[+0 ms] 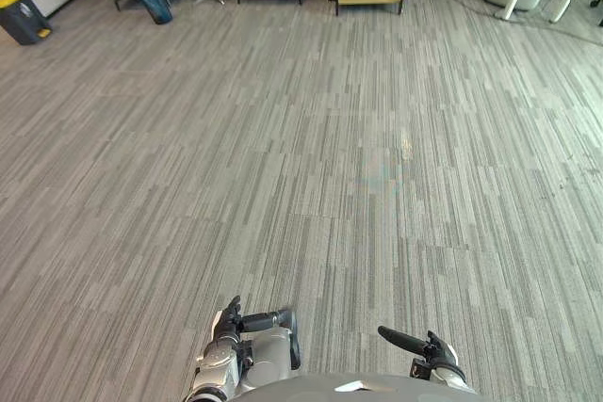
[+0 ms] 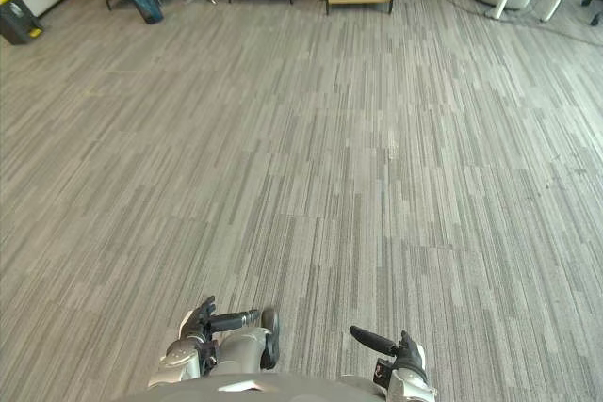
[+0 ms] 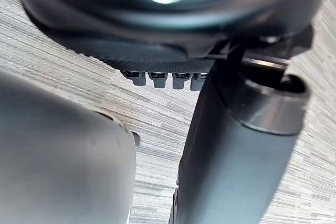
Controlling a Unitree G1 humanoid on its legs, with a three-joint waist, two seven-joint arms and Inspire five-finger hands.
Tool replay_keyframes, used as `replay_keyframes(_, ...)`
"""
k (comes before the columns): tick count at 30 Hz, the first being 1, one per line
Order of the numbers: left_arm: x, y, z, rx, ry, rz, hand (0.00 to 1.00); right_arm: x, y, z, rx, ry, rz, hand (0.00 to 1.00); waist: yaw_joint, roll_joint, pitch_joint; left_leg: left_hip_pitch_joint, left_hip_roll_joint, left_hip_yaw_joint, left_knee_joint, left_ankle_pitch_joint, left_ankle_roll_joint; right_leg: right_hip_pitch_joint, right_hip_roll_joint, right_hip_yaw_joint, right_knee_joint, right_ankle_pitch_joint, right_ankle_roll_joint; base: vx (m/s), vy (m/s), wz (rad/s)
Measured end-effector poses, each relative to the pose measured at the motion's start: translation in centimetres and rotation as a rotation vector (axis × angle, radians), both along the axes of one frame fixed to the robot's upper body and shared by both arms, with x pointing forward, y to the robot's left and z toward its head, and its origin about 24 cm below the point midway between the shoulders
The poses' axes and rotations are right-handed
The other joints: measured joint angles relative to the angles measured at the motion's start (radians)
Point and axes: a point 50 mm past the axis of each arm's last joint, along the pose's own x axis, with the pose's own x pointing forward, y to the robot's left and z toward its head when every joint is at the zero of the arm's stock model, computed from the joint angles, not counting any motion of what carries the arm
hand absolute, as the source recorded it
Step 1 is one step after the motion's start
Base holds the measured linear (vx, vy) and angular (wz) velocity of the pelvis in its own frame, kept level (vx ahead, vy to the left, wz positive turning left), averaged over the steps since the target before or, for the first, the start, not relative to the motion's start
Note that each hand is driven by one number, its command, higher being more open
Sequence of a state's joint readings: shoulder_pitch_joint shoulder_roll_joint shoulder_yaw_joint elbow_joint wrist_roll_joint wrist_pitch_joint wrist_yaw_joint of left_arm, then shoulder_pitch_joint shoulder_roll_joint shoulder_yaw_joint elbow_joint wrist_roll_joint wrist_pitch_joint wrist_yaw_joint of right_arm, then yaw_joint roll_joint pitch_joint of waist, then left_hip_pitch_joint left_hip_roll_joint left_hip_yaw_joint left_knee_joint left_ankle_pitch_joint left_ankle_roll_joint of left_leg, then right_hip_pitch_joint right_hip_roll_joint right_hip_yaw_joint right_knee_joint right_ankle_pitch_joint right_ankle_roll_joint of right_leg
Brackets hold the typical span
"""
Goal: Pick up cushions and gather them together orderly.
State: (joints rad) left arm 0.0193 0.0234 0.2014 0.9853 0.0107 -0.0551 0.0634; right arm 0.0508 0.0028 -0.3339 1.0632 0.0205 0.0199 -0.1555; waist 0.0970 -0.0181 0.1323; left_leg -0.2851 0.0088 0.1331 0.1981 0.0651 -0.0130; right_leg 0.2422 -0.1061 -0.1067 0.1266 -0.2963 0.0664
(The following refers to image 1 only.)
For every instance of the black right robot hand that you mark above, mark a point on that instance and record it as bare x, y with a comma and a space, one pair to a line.
400, 339

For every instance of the grey robot torso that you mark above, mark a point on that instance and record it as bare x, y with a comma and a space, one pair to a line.
358, 388

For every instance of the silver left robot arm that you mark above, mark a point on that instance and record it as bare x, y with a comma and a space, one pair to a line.
219, 364

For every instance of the black bin with yellow lid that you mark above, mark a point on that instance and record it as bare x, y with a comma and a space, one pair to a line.
21, 18

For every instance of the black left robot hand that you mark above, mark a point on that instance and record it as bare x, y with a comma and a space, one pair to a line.
256, 321

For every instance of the black office chair base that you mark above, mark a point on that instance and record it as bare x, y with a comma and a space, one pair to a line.
598, 6

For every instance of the silver robot leg, dark foot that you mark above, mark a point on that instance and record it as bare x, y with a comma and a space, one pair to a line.
271, 355

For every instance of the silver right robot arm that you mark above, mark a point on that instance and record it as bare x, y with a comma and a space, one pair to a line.
450, 377

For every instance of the blue translucent waste basket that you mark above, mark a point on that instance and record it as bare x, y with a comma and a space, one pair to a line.
155, 4

